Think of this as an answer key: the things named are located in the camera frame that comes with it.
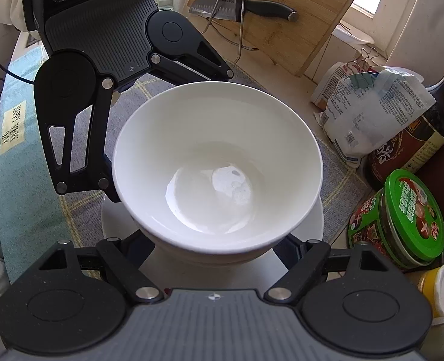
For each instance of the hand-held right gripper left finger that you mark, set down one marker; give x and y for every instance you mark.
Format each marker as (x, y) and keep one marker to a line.
(135, 250)

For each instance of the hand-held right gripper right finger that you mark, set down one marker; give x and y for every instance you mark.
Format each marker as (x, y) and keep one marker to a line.
(290, 252)

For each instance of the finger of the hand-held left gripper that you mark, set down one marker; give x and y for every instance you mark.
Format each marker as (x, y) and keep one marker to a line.
(99, 139)
(169, 69)

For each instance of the large white fruit-print plate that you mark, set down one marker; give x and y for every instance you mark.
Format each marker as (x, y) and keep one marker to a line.
(244, 274)

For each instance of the grey checked cloth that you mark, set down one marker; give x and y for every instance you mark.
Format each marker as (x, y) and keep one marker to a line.
(26, 203)

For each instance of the green-lid sauce jar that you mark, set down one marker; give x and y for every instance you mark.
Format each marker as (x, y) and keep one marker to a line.
(413, 214)

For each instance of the yellow-lid spice bottle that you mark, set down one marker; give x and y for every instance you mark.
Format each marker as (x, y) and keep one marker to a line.
(438, 289)

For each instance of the white plastic bag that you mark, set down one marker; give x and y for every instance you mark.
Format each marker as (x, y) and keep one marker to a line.
(376, 120)

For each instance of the dark soy sauce bottle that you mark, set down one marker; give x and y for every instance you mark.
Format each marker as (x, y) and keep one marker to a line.
(413, 146)

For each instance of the orange and white paper bag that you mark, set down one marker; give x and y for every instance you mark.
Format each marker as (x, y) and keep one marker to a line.
(331, 86)

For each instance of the green binder clip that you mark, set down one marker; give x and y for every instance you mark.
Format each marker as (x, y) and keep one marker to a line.
(359, 81)

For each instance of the small white dish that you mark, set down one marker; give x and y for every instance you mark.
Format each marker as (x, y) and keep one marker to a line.
(351, 37)

